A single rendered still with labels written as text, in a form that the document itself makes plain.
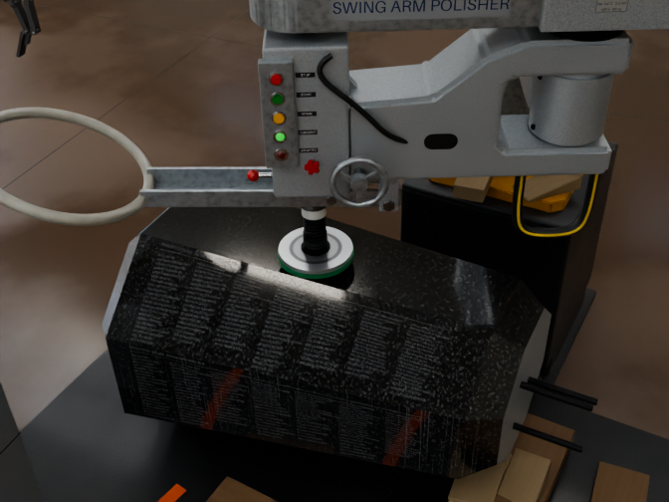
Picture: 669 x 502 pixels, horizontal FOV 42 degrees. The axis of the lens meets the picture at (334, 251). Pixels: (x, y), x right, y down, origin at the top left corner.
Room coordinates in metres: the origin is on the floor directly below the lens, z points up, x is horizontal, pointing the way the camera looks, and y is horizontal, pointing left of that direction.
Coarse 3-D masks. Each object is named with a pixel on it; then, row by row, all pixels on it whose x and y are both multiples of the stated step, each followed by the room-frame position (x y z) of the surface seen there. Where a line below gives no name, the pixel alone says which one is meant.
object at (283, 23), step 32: (256, 0) 1.89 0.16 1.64; (288, 0) 1.84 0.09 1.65; (320, 0) 1.84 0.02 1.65; (352, 0) 1.84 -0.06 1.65; (384, 0) 1.84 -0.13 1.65; (416, 0) 1.84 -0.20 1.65; (448, 0) 1.84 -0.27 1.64; (480, 0) 1.84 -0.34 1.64; (512, 0) 1.84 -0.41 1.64; (544, 0) 1.83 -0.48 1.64; (576, 0) 1.82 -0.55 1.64; (608, 0) 1.82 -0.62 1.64; (640, 0) 1.82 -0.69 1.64; (288, 32) 1.85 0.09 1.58; (320, 32) 1.85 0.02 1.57; (576, 32) 1.86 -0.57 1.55; (608, 32) 1.86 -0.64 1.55
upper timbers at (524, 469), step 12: (516, 456) 1.73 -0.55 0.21; (528, 456) 1.73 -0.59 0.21; (540, 456) 1.72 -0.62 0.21; (516, 468) 1.68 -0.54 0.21; (528, 468) 1.68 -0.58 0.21; (540, 468) 1.68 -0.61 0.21; (504, 480) 1.64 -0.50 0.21; (516, 480) 1.64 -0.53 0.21; (528, 480) 1.64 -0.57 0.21; (540, 480) 1.63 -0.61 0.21; (504, 492) 1.59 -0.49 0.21; (516, 492) 1.59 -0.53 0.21; (528, 492) 1.59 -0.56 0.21; (540, 492) 1.60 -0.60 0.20
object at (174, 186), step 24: (168, 168) 2.00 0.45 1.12; (192, 168) 2.00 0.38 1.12; (216, 168) 2.00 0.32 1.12; (240, 168) 2.00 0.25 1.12; (264, 168) 2.00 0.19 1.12; (144, 192) 1.89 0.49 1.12; (168, 192) 1.89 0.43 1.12; (192, 192) 1.89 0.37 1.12; (216, 192) 1.89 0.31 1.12; (240, 192) 1.89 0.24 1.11; (264, 192) 1.89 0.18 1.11
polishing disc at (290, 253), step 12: (300, 228) 2.04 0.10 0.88; (288, 240) 1.99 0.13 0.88; (300, 240) 1.99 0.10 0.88; (336, 240) 1.98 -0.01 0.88; (348, 240) 1.98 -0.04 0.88; (288, 252) 1.93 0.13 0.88; (300, 252) 1.93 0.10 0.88; (336, 252) 1.93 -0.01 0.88; (348, 252) 1.92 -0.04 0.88; (288, 264) 1.88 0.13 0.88; (300, 264) 1.88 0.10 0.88; (312, 264) 1.87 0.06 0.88; (324, 264) 1.87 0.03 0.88; (336, 264) 1.87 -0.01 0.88
